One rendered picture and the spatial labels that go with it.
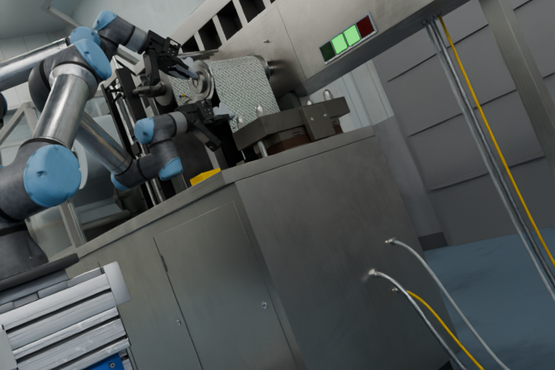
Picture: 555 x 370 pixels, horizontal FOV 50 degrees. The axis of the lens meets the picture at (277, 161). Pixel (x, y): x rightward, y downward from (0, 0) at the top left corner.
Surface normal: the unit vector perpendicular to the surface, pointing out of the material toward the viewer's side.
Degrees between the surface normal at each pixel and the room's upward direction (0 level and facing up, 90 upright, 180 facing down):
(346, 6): 90
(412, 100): 90
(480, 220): 90
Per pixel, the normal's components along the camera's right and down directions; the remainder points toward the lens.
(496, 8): -0.71, 0.23
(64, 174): 0.88, -0.28
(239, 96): 0.60, -0.29
